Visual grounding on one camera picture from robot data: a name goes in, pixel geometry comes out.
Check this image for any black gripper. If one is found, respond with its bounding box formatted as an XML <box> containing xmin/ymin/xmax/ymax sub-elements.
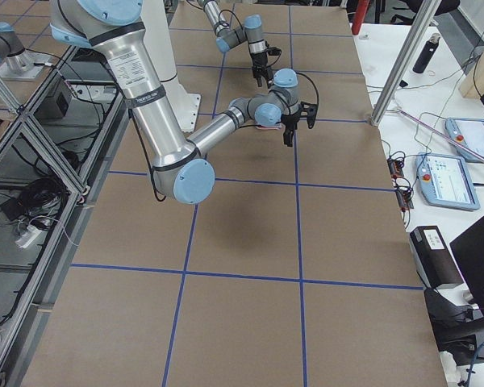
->
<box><xmin>281</xmin><ymin>112</ymin><xmax>301</xmax><ymax>148</ymax></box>
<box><xmin>250</xmin><ymin>51</ymin><xmax>273</xmax><ymax>89</ymax></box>

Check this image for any pink towel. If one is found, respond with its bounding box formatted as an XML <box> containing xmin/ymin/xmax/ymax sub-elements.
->
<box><xmin>256</xmin><ymin>123</ymin><xmax>282</xmax><ymax>131</ymax></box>

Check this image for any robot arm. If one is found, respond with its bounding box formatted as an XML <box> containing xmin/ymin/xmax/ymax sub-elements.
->
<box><xmin>186</xmin><ymin>0</ymin><xmax>282</xmax><ymax>88</ymax></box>
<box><xmin>50</xmin><ymin>1</ymin><xmax>304</xmax><ymax>204</ymax></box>

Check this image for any neighbour robot base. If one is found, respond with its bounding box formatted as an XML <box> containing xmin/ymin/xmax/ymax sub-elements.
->
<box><xmin>0</xmin><ymin>22</ymin><xmax>42</xmax><ymax>81</ymax></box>

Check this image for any small circuit board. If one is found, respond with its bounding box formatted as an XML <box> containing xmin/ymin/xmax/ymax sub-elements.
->
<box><xmin>387</xmin><ymin>159</ymin><xmax>404</xmax><ymax>179</ymax></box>

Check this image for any grabber stick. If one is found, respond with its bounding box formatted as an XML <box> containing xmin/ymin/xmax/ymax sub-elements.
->
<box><xmin>390</xmin><ymin>105</ymin><xmax>484</xmax><ymax>170</ymax></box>

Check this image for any near teach pendant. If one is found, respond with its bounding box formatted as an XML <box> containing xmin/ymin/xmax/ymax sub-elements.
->
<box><xmin>415</xmin><ymin>153</ymin><xmax>481</xmax><ymax>211</ymax></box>

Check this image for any teach pendant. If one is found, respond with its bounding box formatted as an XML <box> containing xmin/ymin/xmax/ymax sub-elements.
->
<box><xmin>445</xmin><ymin>118</ymin><xmax>484</xmax><ymax>157</ymax></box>
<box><xmin>415</xmin><ymin>153</ymin><xmax>481</xmax><ymax>211</ymax></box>

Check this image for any black water bottle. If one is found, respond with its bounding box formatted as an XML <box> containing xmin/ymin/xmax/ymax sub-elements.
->
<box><xmin>412</xmin><ymin>33</ymin><xmax>441</xmax><ymax>73</ymax></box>

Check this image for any black box with label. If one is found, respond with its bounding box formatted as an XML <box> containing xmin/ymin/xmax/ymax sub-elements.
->
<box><xmin>409</xmin><ymin>226</ymin><xmax>464</xmax><ymax>290</ymax></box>

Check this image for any far teach pendant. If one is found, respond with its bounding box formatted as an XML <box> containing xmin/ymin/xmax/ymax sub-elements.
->
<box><xmin>445</xmin><ymin>118</ymin><xmax>484</xmax><ymax>157</ymax></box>

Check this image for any grey control box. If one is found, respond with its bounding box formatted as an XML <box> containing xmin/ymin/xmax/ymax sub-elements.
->
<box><xmin>35</xmin><ymin>78</ymin><xmax>72</xmax><ymax>119</ymax></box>

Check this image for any black monitor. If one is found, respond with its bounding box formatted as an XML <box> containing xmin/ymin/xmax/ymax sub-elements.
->
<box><xmin>450</xmin><ymin>216</ymin><xmax>484</xmax><ymax>312</ymax></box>

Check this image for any white power strip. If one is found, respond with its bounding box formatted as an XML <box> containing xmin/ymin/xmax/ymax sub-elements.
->
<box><xmin>15</xmin><ymin>225</ymin><xmax>42</xmax><ymax>249</ymax></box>

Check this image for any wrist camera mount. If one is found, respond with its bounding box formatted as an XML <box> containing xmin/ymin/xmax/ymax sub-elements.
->
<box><xmin>266</xmin><ymin>46</ymin><xmax>282</xmax><ymax>56</ymax></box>
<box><xmin>299</xmin><ymin>101</ymin><xmax>319</xmax><ymax>129</ymax></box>

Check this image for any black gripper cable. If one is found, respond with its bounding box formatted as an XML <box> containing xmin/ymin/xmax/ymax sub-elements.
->
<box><xmin>294</xmin><ymin>72</ymin><xmax>319</xmax><ymax>110</ymax></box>
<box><xmin>217</xmin><ymin>10</ymin><xmax>247</xmax><ymax>33</ymax></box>

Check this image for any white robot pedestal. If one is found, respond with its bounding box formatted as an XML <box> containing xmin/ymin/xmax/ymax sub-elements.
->
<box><xmin>141</xmin><ymin>0</ymin><xmax>201</xmax><ymax>133</ymax></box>

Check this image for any aluminium frame post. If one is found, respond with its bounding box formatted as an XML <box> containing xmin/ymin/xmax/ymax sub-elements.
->
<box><xmin>369</xmin><ymin>0</ymin><xmax>441</xmax><ymax>127</ymax></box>

